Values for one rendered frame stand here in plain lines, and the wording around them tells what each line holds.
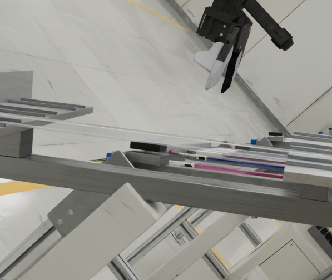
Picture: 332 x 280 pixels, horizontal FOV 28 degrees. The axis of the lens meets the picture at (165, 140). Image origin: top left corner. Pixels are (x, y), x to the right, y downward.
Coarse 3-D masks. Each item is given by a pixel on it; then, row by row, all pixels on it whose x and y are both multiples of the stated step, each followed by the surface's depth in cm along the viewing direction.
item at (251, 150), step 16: (0, 112) 75; (48, 128) 73; (64, 128) 73; (80, 128) 72; (96, 128) 72; (112, 128) 71; (160, 144) 71; (176, 144) 70; (192, 144) 70; (208, 144) 69; (224, 144) 69; (240, 144) 69; (304, 160) 68; (320, 160) 67
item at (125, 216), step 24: (120, 192) 81; (96, 216) 82; (120, 216) 82; (144, 216) 81; (72, 240) 83; (96, 240) 83; (120, 240) 82; (48, 264) 84; (72, 264) 84; (96, 264) 83
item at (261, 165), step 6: (222, 162) 138; (228, 162) 137; (234, 162) 137; (240, 162) 136; (246, 162) 136; (252, 162) 136; (258, 162) 136; (264, 168) 135; (270, 168) 135; (276, 168) 134; (282, 168) 134
